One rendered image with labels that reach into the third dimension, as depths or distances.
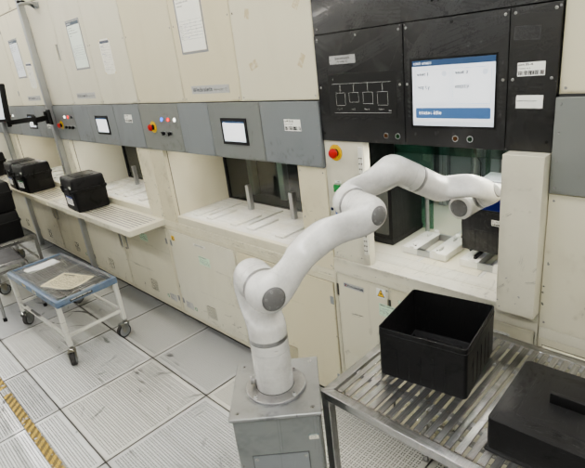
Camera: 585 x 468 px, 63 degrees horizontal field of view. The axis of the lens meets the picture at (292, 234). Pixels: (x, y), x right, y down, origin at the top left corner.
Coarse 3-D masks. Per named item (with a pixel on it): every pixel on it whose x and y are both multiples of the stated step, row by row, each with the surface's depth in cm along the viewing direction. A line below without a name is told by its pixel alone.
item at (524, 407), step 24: (528, 384) 128; (552, 384) 127; (576, 384) 126; (504, 408) 121; (528, 408) 120; (552, 408) 119; (576, 408) 117; (504, 432) 117; (528, 432) 113; (552, 432) 112; (576, 432) 111; (504, 456) 119; (528, 456) 114; (552, 456) 110; (576, 456) 106
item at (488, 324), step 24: (408, 312) 167; (432, 312) 167; (456, 312) 162; (480, 312) 156; (384, 336) 148; (408, 336) 143; (432, 336) 169; (456, 336) 165; (480, 336) 142; (384, 360) 152; (408, 360) 146; (432, 360) 141; (456, 360) 136; (480, 360) 146; (432, 384) 144; (456, 384) 139
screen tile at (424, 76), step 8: (416, 72) 159; (424, 72) 157; (432, 72) 155; (440, 72) 153; (448, 72) 151; (416, 80) 160; (424, 80) 158; (432, 80) 156; (440, 80) 154; (448, 80) 152; (416, 88) 161; (440, 88) 155; (448, 88) 153; (416, 96) 162; (424, 96) 160; (432, 96) 158; (440, 96) 156; (448, 96) 154
